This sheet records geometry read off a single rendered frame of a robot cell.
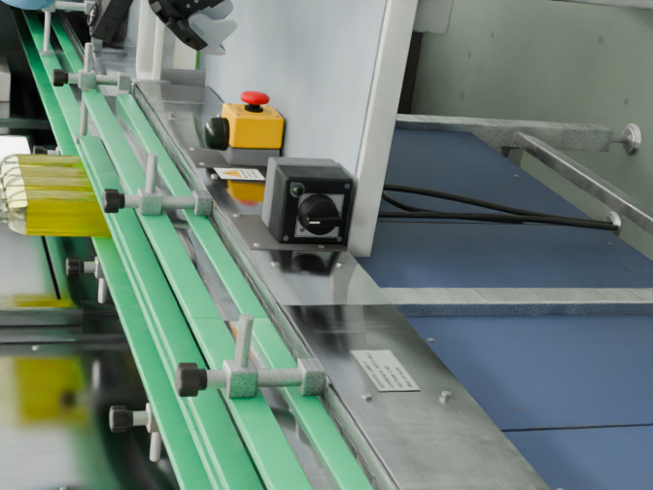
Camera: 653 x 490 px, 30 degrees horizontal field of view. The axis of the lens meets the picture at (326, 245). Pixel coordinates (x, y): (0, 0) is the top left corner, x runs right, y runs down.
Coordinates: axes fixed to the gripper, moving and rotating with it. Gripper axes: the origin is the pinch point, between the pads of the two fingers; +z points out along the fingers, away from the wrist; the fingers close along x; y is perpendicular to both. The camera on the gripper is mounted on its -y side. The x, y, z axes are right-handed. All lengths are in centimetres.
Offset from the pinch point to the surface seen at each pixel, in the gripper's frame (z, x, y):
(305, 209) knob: -0.5, -31.4, 7.4
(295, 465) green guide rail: -20, -71, 9
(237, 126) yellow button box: 9.3, -5.0, -3.2
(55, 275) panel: 26, 3, -47
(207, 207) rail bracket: 3.2, -20.9, -6.5
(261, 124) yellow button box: 11.4, -4.8, -0.6
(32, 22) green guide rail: 61, 111, -74
